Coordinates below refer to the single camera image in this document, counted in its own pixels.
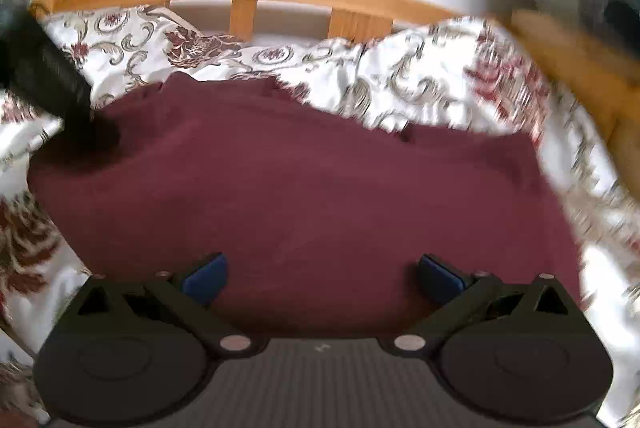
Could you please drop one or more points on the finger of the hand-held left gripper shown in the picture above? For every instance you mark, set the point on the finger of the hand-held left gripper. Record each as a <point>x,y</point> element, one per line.
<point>55,77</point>

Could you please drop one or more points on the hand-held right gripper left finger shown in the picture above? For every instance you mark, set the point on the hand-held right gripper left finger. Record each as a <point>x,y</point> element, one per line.
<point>204,280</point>

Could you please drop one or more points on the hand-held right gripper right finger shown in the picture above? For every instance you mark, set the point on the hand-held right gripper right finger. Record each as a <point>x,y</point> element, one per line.
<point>440,279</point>

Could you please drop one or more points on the maroon long-sleeve shirt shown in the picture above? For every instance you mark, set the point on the maroon long-sleeve shirt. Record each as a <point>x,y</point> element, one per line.
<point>310,188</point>

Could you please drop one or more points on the white floral printed blanket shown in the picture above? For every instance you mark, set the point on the white floral printed blanket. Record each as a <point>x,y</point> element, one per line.
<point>425,72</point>

